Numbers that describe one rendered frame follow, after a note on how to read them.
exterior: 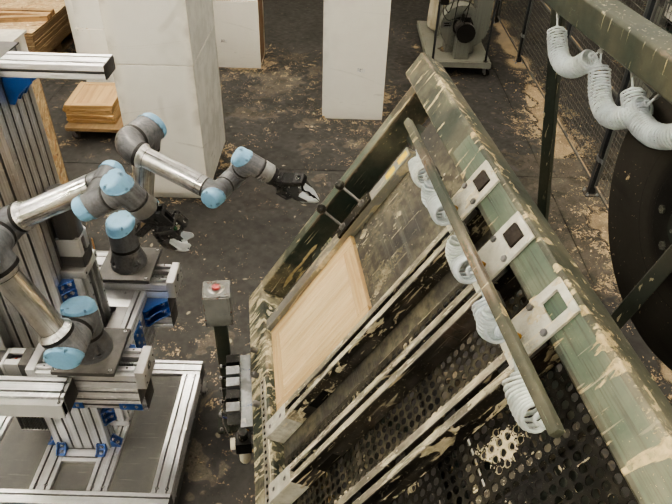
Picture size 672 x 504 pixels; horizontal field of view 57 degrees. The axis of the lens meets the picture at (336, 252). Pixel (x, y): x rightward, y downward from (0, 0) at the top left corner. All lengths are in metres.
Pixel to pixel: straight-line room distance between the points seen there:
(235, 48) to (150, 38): 2.85
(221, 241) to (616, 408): 3.68
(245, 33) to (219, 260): 3.42
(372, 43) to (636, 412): 5.04
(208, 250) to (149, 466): 1.85
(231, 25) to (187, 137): 2.66
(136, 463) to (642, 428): 2.40
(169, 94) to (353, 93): 2.07
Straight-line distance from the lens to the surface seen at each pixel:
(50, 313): 2.16
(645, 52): 1.87
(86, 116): 6.06
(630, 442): 1.16
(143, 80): 4.63
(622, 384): 1.20
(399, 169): 2.19
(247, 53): 7.27
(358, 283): 2.13
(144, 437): 3.21
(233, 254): 4.43
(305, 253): 2.65
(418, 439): 1.57
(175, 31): 4.44
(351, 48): 5.91
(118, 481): 3.10
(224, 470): 3.28
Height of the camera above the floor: 2.75
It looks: 38 degrees down
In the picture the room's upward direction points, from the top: 2 degrees clockwise
